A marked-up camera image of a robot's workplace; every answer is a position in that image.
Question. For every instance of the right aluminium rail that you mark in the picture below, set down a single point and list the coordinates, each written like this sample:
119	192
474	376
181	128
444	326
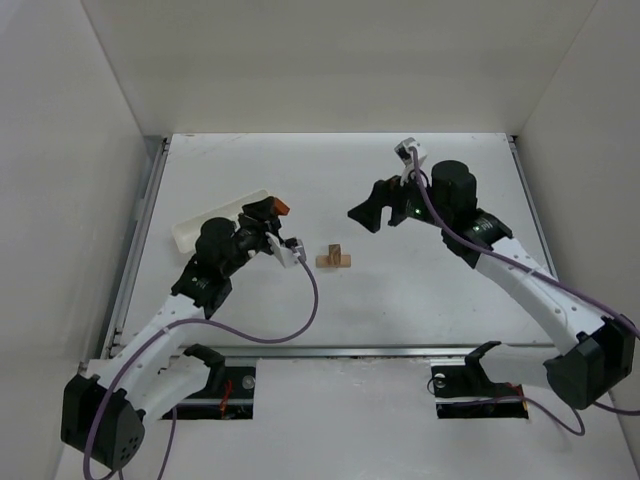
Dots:
549	262

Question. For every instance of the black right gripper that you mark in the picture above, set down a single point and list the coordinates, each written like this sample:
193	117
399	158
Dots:
390	198

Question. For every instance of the white plastic tray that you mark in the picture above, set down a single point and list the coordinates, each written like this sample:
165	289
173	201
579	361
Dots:
186	233

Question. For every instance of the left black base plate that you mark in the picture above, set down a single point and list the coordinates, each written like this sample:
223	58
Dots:
232	386

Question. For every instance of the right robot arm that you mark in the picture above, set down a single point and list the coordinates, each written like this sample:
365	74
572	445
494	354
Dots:
592	346

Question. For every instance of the orange triangular wood block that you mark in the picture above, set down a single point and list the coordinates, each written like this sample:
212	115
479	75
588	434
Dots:
280	208

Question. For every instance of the aluminium rail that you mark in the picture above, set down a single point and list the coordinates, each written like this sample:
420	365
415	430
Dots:
549	262
119	300
344	352

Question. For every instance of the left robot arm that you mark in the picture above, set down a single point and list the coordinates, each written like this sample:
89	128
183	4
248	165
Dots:
105	415

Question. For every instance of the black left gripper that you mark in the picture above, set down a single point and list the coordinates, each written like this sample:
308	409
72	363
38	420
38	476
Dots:
263	218

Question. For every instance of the dark striped wood block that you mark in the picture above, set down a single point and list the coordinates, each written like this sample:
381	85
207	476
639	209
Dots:
334	254

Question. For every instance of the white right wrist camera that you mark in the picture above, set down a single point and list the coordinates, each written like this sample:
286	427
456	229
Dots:
411	153

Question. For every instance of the left aluminium rail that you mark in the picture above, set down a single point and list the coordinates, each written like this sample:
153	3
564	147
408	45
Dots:
119	300

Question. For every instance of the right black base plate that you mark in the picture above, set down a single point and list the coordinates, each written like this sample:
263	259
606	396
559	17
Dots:
469	385

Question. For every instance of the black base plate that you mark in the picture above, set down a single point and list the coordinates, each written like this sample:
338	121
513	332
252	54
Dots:
232	386
469	385

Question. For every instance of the front aluminium rail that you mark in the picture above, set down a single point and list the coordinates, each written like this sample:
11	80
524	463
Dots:
344	352

